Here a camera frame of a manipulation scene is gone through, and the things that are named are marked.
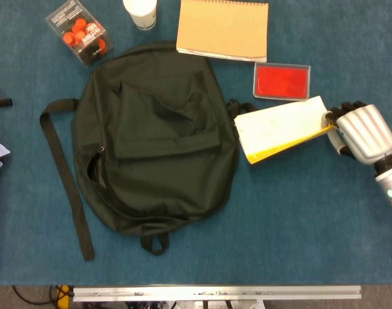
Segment white book with yellow band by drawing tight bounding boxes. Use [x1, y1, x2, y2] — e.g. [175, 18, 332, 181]
[233, 95, 337, 165]

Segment black fabric backpack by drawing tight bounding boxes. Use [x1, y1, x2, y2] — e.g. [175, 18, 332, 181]
[39, 41, 257, 262]

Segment white paper cup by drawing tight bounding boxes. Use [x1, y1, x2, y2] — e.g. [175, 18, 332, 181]
[122, 0, 158, 32]

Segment clear box of orange caps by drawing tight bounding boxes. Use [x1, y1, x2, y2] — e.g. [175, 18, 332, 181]
[45, 0, 115, 68]

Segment black cable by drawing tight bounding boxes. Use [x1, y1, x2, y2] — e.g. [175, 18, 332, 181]
[11, 285, 60, 305]

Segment red ink pad clear case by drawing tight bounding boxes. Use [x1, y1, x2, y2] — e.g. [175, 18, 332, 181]
[252, 62, 312, 102]

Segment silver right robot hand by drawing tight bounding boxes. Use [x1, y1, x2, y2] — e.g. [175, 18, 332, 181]
[321, 100, 392, 165]

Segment aluminium profile rail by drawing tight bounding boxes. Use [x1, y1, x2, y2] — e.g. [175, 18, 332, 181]
[72, 285, 362, 303]

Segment brown spiral notebook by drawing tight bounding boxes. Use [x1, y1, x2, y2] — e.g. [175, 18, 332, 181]
[176, 0, 270, 64]

